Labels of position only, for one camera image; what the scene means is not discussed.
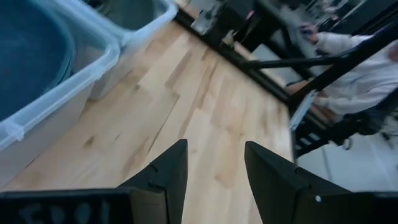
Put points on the blue denim cap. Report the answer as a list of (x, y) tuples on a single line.
[(28, 56)]

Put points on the black office chair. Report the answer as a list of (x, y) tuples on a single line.
[(373, 121)]

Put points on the black aluminium frame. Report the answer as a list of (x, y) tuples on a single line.
[(255, 74)]

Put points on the silver frame bracket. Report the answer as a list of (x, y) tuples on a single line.
[(203, 20)]

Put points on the silver strut plate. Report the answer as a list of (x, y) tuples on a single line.
[(303, 109)]

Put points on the grey cap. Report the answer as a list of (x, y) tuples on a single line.
[(133, 12)]

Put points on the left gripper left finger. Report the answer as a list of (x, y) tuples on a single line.
[(161, 186)]

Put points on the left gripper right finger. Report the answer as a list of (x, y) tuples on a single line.
[(280, 193)]

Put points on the person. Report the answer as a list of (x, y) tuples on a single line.
[(367, 81)]

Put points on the clear plastic bin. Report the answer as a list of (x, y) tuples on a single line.
[(46, 140), (124, 62)]

